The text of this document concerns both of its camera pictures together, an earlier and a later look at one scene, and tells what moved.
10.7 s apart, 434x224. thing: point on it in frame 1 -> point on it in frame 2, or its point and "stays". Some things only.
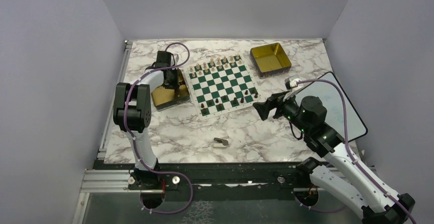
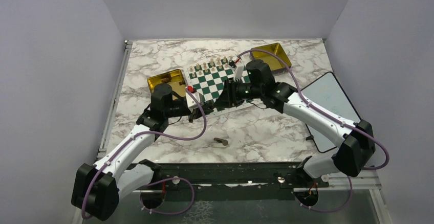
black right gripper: [263, 108] -> [229, 97]
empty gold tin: [269, 60] stays
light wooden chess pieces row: [197, 70] stays
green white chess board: [219, 88] stays
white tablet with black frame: [332, 99] stays
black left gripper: [175, 84] -> [194, 114]
